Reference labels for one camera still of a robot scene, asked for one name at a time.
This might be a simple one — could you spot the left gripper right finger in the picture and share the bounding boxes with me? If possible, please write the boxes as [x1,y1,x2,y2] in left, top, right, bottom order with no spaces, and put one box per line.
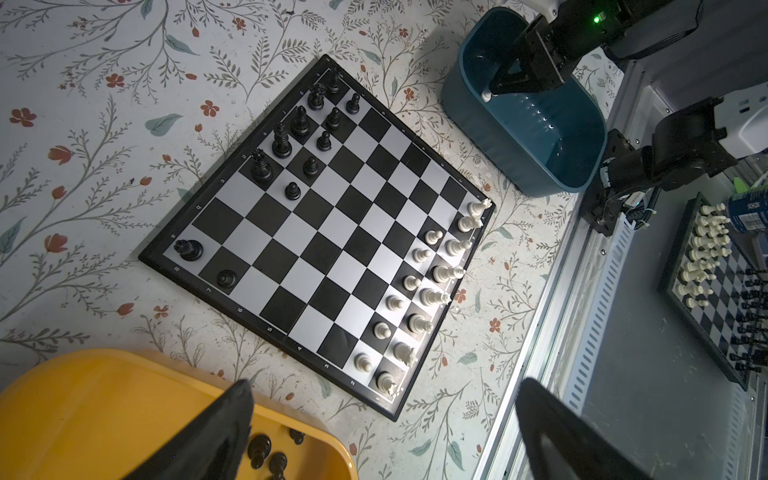
[515,378,649,479]

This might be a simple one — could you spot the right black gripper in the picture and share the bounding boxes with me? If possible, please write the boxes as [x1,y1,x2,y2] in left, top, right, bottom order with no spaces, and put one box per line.
[489,15,576,95]

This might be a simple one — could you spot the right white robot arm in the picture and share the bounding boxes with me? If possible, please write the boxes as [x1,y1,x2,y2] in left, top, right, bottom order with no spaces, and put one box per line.
[484,1,767,98]

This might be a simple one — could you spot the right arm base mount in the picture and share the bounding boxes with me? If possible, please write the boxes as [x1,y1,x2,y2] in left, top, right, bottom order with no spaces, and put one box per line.
[579,97,737,237]

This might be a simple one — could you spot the yellow plastic tray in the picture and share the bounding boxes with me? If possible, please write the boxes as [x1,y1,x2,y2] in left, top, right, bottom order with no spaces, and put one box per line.
[1,349,357,479]

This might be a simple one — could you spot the teal plastic tray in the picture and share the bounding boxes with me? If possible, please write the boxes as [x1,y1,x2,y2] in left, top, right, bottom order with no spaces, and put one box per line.
[441,7,607,197]

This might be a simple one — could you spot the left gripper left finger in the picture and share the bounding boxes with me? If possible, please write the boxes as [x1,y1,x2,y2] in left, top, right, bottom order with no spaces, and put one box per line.
[126,380,254,479]

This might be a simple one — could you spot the black white chess board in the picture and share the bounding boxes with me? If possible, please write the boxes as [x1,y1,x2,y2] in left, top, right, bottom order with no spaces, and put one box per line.
[140,56,494,420]

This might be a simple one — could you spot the black pieces in yellow tray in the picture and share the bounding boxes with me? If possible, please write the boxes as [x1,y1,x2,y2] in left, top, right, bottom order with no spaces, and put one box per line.
[246,426,313,479]

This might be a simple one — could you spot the blue white box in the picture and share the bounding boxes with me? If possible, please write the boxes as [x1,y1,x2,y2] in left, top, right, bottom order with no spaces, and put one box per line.
[727,185,768,233]

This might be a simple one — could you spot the aluminium front rail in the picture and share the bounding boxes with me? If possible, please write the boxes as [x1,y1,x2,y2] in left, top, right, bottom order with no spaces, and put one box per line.
[473,50,675,479]

